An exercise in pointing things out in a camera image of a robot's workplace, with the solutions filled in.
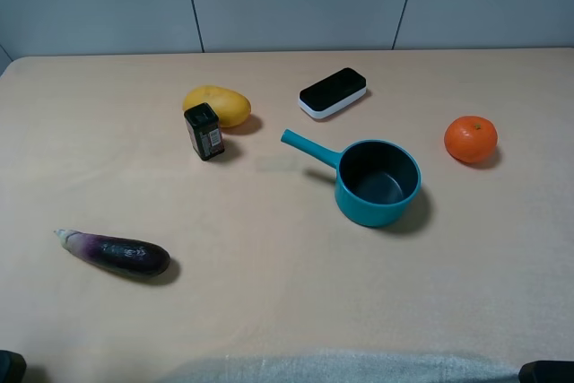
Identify black and white eraser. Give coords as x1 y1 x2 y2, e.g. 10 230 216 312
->
298 67 367 120

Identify teal saucepan with handle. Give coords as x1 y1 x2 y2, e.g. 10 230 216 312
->
281 129 422 228

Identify black block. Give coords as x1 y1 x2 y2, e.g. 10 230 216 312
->
0 350 27 383
518 361 574 383

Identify yellow mango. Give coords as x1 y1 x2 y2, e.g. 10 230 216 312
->
182 85 251 128

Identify orange mandarin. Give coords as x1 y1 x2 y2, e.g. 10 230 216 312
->
443 116 498 164

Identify black block bottom left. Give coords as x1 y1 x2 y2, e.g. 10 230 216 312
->
0 350 27 383

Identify purple eggplant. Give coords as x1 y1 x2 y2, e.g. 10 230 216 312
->
54 229 171 279

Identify black block bottom right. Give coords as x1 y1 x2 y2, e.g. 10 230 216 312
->
518 361 574 383

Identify small black labelled box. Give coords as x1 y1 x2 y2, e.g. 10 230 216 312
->
184 103 225 161

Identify grey cloth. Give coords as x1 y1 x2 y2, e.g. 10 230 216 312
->
162 350 519 382

